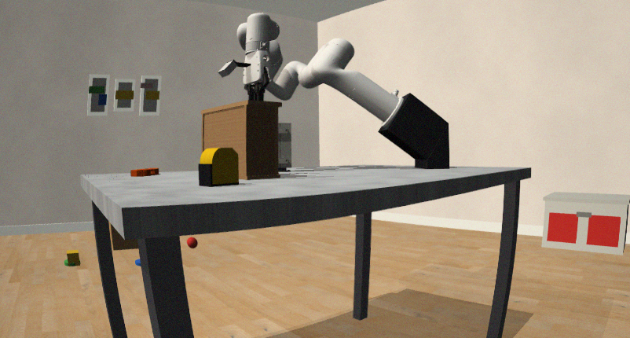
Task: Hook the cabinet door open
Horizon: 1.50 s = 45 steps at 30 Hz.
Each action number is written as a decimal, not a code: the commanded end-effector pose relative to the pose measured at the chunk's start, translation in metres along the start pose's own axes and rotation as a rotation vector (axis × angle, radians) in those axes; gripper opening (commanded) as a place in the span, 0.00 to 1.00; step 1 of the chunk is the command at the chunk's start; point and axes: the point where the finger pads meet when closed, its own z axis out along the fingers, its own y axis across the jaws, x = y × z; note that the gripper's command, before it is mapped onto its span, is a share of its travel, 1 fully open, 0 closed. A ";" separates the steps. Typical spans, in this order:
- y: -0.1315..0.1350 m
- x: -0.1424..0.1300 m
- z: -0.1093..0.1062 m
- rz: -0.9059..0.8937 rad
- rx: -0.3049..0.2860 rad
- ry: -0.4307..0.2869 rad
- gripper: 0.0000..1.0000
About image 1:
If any orange spirit level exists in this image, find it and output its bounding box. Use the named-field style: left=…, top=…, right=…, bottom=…
left=130, top=168, right=159, bottom=177

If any brown wooden cabinet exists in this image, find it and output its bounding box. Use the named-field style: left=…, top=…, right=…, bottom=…
left=201, top=100, right=291, bottom=180

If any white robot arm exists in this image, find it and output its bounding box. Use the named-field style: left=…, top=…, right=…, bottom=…
left=237, top=13, right=404, bottom=127

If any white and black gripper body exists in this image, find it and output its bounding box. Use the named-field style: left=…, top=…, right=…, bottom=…
left=244, top=50, right=273, bottom=85

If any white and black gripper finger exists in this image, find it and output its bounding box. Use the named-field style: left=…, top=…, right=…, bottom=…
left=254, top=67, right=269, bottom=101
left=244, top=84, right=255, bottom=101

